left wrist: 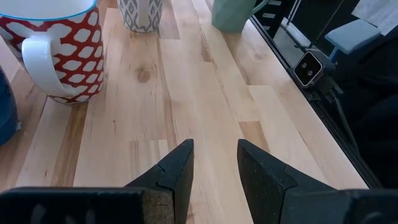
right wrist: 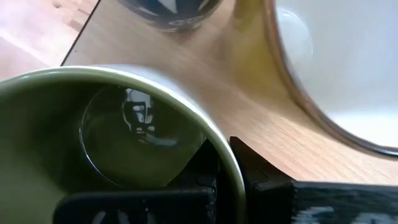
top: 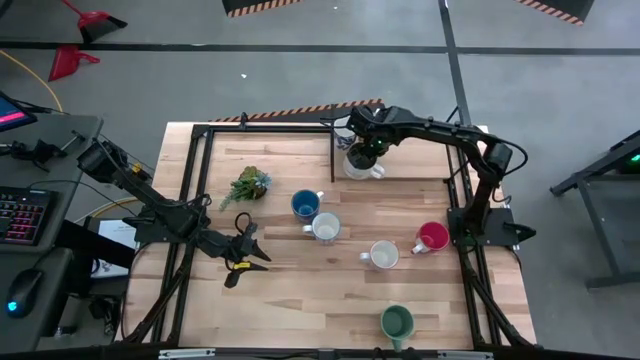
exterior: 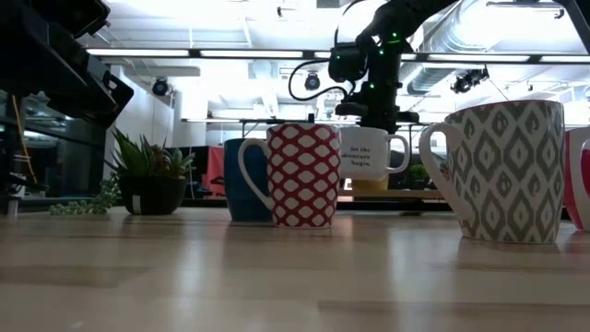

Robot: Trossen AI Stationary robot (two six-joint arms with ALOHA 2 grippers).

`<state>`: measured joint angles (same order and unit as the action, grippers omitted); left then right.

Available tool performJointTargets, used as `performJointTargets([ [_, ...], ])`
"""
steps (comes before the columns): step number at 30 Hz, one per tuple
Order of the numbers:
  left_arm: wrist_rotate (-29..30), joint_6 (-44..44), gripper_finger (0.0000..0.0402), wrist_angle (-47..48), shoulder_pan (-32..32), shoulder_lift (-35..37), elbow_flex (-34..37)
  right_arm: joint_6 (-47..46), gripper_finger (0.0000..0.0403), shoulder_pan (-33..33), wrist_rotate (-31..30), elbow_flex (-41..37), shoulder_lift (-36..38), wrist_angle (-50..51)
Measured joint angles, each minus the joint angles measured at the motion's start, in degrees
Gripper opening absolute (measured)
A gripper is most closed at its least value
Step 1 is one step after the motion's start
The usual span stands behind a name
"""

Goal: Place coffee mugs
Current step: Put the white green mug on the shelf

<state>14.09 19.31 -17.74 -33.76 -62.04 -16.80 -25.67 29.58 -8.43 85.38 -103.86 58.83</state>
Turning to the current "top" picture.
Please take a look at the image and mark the potted succulent plant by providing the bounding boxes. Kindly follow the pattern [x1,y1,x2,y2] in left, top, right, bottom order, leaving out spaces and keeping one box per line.
[218,165,274,213]

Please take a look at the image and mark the black aluminium frame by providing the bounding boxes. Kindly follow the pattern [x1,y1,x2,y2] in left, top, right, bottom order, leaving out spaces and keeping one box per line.
[113,112,539,360]

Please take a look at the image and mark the black metal side stand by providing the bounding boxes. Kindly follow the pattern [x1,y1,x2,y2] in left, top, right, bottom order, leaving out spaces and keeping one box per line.
[548,128,640,291]

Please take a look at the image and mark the silver bracket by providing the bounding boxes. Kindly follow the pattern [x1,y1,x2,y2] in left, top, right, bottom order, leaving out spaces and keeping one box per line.
[157,348,217,360]
[435,349,495,360]

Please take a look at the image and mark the red broom black bristles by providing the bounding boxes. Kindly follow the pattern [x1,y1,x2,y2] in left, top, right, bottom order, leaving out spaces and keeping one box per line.
[59,0,129,45]

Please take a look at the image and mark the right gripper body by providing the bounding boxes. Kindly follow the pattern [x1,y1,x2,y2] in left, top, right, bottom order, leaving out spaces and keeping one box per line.
[347,104,401,151]

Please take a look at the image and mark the red white lattice mug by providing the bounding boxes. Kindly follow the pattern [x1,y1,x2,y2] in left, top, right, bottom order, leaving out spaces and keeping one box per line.
[301,211,343,247]

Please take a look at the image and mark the blue and white mug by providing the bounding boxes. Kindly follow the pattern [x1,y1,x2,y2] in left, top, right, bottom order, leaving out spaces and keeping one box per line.
[290,188,326,224]

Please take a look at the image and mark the white paper sheet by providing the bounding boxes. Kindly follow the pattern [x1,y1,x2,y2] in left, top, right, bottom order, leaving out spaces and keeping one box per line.
[92,218,141,279]

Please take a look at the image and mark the hazard striped floor strip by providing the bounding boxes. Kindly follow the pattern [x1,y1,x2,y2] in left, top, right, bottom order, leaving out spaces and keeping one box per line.
[207,97,385,124]

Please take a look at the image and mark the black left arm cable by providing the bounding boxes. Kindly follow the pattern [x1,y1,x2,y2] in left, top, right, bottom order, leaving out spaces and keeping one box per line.
[232,211,254,237]

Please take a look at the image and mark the red and white mug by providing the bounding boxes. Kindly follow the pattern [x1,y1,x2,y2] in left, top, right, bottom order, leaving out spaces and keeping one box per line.
[410,220,452,256]

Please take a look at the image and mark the monitor screen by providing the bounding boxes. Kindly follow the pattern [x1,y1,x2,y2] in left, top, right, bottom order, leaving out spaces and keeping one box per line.
[0,91,39,134]

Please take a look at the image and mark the black desk clamp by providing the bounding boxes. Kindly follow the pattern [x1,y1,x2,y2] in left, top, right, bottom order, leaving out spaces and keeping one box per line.
[0,138,70,162]

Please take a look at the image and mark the grey desk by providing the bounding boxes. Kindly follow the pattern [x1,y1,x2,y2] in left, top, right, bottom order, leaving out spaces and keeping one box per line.
[0,113,105,354]

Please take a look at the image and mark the grey white ikat mug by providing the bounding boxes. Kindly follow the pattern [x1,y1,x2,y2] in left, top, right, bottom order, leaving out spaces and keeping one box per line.
[358,239,401,272]

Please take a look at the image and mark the hazard striped black block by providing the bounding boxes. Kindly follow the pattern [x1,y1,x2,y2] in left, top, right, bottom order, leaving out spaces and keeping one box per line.
[221,0,305,19]
[514,0,597,27]

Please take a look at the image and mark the yellow cable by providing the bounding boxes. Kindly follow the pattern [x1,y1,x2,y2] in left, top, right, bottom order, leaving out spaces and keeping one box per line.
[0,48,146,224]

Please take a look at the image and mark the backlit keyboard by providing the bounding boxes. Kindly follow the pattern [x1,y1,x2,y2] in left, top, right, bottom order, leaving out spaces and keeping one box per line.
[0,186,57,247]

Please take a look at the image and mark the red dustpan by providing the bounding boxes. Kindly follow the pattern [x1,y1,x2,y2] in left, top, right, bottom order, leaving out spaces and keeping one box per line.
[47,44,102,83]

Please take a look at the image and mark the black computer mouse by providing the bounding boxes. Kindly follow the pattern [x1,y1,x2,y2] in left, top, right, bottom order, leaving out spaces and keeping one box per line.
[4,267,45,320]

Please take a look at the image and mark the green mug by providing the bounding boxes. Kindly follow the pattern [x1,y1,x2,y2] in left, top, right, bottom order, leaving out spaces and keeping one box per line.
[379,304,416,354]

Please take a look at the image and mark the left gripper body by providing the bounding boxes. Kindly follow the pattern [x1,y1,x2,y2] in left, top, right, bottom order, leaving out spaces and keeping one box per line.
[209,224,259,261]

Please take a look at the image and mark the white mug with black lettering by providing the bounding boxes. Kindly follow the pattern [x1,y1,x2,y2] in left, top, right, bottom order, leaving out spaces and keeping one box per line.
[342,149,387,181]

